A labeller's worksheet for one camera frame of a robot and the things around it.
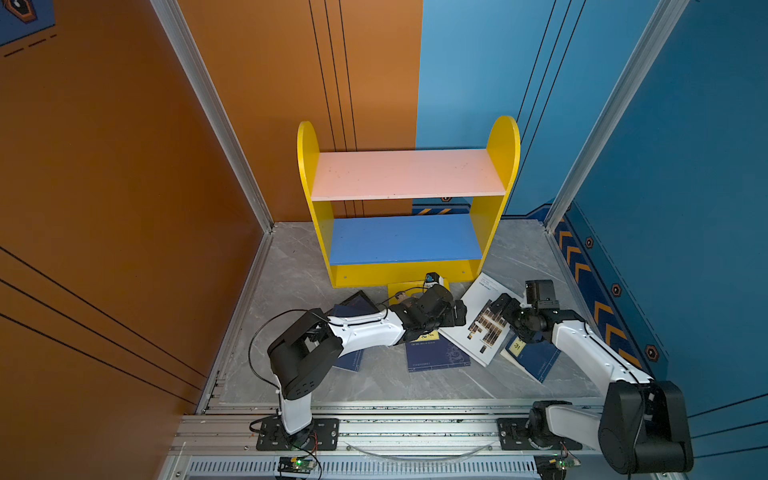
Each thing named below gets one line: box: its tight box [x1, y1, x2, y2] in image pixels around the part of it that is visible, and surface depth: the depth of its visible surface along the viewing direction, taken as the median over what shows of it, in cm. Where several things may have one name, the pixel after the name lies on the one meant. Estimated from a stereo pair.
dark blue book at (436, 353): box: [406, 334, 471, 372], surface depth 88 cm
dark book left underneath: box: [339, 290, 380, 312], surface depth 98 cm
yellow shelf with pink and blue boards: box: [297, 115, 521, 288], surface depth 81 cm
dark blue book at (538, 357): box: [505, 335, 561, 383], surface depth 86 cm
